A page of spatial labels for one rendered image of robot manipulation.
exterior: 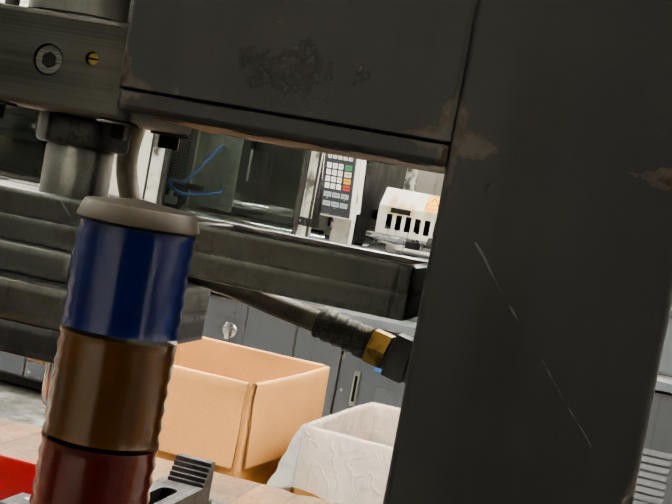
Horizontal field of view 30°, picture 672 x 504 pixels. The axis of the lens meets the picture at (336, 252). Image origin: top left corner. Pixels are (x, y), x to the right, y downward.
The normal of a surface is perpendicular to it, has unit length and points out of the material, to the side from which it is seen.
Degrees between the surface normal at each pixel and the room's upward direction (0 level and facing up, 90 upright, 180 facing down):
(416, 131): 90
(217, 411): 86
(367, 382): 90
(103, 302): 104
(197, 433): 86
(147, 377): 76
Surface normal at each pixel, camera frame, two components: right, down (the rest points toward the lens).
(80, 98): -0.25, 0.00
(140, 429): 0.76, -0.07
